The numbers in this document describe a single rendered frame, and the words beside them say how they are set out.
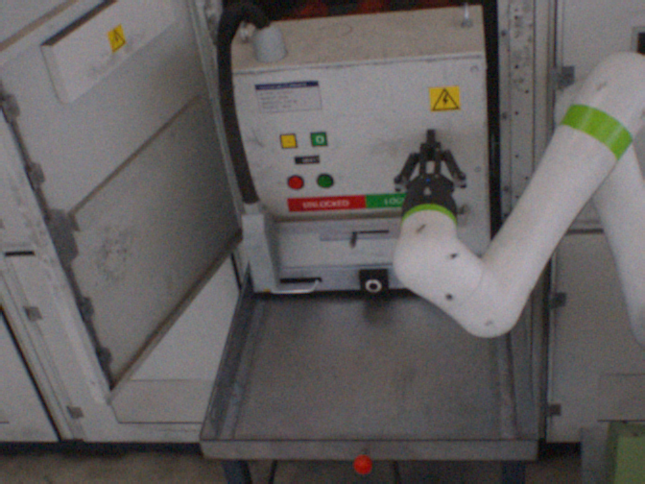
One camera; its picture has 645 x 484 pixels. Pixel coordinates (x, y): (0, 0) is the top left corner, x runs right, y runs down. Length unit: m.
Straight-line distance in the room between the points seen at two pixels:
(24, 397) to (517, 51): 1.76
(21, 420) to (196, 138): 1.27
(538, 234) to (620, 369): 1.08
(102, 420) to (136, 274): 1.01
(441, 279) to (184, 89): 0.83
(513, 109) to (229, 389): 0.85
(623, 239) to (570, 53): 0.44
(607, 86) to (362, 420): 0.73
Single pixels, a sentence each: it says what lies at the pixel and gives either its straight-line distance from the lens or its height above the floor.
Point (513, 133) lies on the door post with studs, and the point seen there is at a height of 1.07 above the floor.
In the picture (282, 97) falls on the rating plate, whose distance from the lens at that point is 1.70.
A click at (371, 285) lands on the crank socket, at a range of 1.88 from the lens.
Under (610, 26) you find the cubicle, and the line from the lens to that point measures 1.91.
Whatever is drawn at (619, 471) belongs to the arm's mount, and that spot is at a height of 0.94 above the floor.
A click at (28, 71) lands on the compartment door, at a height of 1.51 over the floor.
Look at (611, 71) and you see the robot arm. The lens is 1.53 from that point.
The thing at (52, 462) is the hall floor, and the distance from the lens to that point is 3.00.
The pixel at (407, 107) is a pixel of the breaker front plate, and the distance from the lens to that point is 1.68.
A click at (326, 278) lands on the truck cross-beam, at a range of 1.92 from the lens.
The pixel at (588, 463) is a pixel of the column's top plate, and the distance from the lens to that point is 1.74.
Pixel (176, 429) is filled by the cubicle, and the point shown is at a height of 0.12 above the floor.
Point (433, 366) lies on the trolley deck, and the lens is 1.76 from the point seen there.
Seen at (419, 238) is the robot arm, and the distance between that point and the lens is 1.35.
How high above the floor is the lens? 2.09
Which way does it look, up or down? 36 degrees down
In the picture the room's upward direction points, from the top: 10 degrees counter-clockwise
